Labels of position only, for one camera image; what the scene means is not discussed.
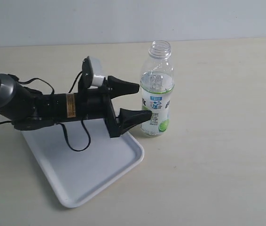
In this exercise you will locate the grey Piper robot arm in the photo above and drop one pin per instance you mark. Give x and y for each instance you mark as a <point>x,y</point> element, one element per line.
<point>29,109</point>

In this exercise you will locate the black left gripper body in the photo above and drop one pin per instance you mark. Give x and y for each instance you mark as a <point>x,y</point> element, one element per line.
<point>86,104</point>

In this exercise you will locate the white rectangular plastic tray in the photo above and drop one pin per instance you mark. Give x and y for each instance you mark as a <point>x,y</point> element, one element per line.
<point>97,161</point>

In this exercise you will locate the clear plastic drink bottle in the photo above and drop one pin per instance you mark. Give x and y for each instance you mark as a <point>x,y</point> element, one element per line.
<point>157,83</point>

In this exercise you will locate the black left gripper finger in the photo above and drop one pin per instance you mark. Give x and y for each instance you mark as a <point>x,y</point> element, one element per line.
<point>129,119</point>
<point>119,87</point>

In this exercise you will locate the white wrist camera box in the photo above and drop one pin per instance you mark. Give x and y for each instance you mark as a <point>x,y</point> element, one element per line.
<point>93,70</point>

